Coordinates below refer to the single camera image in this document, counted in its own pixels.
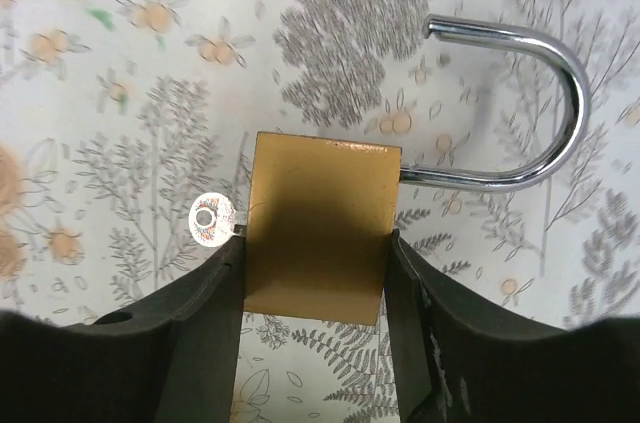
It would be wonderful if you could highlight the floral patterned table mat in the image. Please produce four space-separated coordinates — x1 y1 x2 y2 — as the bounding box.
1 0 639 422

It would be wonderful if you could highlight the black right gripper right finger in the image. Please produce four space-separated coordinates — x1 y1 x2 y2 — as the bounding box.
384 232 639 422

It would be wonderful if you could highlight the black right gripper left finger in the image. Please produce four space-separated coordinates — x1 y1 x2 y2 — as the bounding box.
1 237 245 422

